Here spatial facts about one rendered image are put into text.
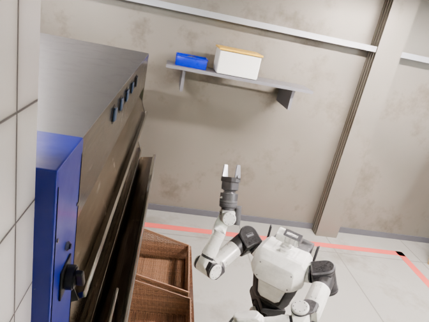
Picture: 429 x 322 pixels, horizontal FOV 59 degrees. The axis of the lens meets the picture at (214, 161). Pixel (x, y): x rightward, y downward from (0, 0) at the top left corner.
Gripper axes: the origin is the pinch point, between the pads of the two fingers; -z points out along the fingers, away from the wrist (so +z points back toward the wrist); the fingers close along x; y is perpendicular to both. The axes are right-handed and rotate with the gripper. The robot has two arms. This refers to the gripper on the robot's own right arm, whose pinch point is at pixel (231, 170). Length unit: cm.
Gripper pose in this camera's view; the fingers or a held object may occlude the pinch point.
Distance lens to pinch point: 187.9
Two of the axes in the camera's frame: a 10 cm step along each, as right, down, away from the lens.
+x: 5.4, 0.1, -8.4
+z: -1.0, 9.9, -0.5
